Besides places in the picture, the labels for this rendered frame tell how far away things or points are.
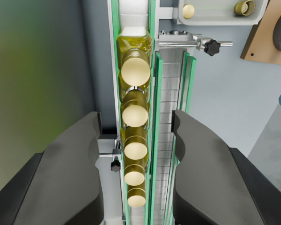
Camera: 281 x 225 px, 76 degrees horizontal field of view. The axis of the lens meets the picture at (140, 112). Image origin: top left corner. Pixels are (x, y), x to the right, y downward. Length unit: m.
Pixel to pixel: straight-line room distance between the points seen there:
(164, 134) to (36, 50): 0.45
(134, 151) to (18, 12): 0.21
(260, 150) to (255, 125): 1.35
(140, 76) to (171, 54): 0.30
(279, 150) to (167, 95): 1.92
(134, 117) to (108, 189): 0.59
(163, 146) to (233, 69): 0.36
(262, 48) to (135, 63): 0.56
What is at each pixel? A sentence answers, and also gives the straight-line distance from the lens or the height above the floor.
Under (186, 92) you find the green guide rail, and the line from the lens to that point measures 0.46.
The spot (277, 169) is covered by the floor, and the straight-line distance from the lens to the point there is 2.55.
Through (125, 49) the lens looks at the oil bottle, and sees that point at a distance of 0.27.
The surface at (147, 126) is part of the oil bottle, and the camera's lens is 0.33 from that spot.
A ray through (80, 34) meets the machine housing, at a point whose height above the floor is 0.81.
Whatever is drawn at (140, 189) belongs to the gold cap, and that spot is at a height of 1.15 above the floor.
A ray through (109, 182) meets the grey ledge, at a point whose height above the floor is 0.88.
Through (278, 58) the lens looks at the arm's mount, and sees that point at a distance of 0.77.
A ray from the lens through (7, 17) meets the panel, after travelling 0.23.
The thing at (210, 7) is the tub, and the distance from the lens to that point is 0.63.
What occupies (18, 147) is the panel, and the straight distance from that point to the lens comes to 0.23.
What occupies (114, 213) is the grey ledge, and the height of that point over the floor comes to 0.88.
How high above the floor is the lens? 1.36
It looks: 60 degrees down
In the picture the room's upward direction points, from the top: 176 degrees clockwise
